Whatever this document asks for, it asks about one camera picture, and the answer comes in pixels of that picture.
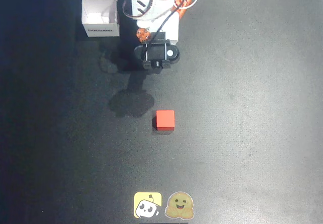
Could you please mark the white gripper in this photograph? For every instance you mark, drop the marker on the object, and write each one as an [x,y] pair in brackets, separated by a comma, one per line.
[143,35]

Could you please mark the red cube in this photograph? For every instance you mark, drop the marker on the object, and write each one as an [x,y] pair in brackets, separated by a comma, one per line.
[165,120]

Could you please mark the white cardboard box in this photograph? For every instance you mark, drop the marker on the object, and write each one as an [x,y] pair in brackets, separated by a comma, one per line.
[101,19]

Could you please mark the yellow robot face sticker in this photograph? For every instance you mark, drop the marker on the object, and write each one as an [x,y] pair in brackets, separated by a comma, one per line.
[147,205]

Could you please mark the hugging face emoji sticker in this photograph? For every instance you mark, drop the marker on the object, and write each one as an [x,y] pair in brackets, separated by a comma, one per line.
[179,205]

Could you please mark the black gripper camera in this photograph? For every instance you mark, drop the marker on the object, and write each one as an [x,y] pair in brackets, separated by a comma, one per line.
[156,52]

